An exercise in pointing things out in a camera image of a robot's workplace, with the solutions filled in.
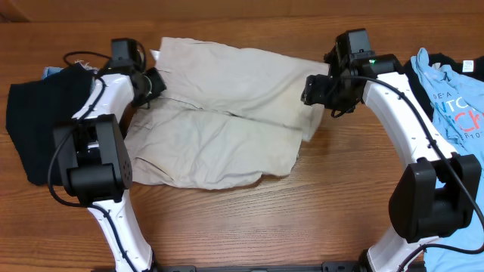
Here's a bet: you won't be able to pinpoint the beige khaki shorts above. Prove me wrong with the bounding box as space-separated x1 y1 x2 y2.
125 37 329 190

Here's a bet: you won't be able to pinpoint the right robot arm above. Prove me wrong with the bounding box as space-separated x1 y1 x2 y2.
301 29 482 272

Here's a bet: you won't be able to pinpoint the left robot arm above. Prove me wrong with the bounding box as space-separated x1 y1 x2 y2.
51 38 166 271

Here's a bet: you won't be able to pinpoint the blue denim shorts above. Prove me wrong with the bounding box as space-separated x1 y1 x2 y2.
41 59 100 80

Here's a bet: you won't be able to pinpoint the black folded garment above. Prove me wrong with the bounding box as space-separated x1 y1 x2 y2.
6 64 93 186

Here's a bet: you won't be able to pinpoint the light blue t-shirt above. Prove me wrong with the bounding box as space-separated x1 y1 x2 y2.
410 47 484 272

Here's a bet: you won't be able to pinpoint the black garment right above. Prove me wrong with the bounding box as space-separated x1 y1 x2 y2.
403 53 483 121

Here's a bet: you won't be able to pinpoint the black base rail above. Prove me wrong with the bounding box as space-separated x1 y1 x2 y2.
157 261 366 272

